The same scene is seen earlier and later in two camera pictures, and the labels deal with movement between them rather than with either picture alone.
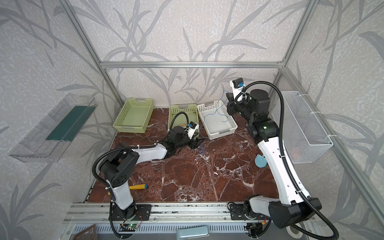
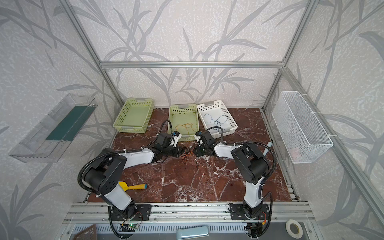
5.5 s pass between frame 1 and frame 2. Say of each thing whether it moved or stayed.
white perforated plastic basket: stayed
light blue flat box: stayed
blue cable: moved
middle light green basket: stayed
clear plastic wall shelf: stayed
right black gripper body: moved
